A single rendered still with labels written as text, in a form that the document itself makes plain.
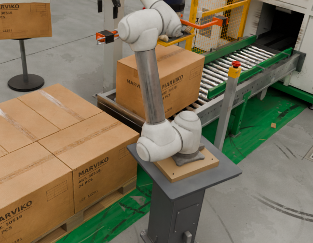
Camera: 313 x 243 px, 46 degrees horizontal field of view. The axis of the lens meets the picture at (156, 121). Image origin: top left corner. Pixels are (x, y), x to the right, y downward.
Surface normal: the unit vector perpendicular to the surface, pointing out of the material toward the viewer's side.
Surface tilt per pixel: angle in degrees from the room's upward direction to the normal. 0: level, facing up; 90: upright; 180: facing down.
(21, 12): 90
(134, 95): 90
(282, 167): 0
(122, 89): 90
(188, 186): 0
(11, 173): 0
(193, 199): 90
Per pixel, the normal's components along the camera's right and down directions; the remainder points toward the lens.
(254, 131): 0.08, -0.83
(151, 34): 0.64, 0.26
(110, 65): -0.67, 0.36
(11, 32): 0.37, 0.54
